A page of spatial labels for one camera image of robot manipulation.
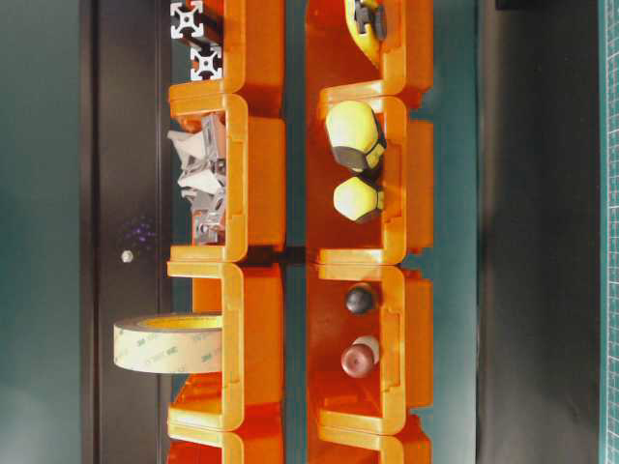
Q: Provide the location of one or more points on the orange upper bin, beige tape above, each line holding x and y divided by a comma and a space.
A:
249, 386

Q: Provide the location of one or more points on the beige double-sided tape roll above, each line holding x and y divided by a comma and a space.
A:
184, 343

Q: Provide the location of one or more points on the small yellow black screwdriver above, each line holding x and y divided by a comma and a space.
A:
358, 199

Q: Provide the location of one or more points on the orange upper bin, brackets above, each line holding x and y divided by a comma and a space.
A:
255, 207

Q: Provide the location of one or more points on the orange lower bin, yellow screwdrivers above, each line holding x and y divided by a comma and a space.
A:
407, 179

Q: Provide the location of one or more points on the large yellow black screwdriver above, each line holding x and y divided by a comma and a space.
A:
356, 138

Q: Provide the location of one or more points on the pile of silver corner brackets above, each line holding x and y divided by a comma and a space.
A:
203, 177

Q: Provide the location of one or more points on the orange lower bin, yellow cutter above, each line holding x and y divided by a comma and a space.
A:
337, 69

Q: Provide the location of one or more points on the black aluminium extrusion, inner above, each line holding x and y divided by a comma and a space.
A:
207, 63

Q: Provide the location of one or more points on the black aluminium extrusion, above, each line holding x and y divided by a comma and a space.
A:
197, 20
207, 63

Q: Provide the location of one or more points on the orange upper bin, extrusions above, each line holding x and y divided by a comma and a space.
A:
253, 58

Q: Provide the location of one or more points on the yellow utility cutter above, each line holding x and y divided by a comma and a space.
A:
367, 26

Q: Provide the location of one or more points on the black aluminium extrusion, outer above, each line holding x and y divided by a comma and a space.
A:
197, 20

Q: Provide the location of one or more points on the green cutting mat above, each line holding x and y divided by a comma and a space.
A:
608, 89

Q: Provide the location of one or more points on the black handled tool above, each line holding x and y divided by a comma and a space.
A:
360, 298

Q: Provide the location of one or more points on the orange lower bin, dark handles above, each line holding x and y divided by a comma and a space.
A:
402, 323

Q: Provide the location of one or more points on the red white handled tool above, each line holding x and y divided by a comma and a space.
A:
359, 359

